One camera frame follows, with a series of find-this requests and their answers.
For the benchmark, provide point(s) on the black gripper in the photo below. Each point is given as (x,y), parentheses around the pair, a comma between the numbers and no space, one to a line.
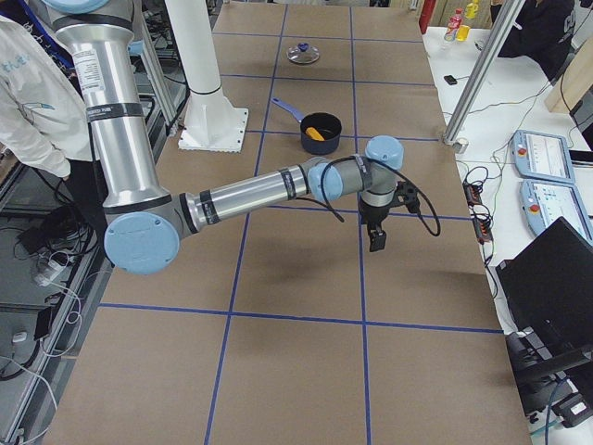
(374,215)

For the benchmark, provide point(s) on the yellow corn cob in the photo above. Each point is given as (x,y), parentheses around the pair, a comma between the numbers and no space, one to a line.
(314,134)

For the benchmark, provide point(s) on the glass pot lid blue knob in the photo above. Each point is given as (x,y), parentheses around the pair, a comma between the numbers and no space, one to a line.
(303,54)

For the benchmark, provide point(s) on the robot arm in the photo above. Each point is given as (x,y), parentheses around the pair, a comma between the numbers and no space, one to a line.
(145,222)

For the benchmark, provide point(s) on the black orange power strip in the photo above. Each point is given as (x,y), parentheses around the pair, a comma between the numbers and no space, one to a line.
(480,214)

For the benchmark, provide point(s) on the lower teach pendant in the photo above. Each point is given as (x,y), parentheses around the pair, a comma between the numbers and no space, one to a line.
(545,202)

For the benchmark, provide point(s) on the teach pendant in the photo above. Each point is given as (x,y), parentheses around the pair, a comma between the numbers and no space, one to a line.
(545,202)
(542,156)

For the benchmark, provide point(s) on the black laptop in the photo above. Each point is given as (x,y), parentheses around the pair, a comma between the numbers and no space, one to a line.
(548,287)

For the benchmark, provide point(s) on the upper teach pendant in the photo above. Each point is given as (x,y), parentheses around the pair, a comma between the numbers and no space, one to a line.
(542,156)

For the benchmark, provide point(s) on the yellow bottle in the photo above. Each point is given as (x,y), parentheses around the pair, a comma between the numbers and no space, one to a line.
(469,15)

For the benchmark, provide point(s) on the red labelled drink bottle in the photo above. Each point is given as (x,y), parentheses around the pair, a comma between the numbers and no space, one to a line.
(454,24)

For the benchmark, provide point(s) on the seated person in black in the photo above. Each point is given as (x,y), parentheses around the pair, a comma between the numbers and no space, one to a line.
(542,31)

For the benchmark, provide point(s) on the white power strip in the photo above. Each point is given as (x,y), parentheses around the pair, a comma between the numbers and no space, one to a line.
(49,273)

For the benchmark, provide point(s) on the person in white shirt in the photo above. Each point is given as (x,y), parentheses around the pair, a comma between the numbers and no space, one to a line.
(43,118)

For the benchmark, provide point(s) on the blue saucepan with handle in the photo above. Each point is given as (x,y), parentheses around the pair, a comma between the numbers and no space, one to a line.
(319,131)

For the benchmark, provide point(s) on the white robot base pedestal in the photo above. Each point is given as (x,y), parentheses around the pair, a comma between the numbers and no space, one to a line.
(211,122)

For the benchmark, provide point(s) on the aluminium frame post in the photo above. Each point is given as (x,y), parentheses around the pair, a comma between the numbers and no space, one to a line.
(496,39)

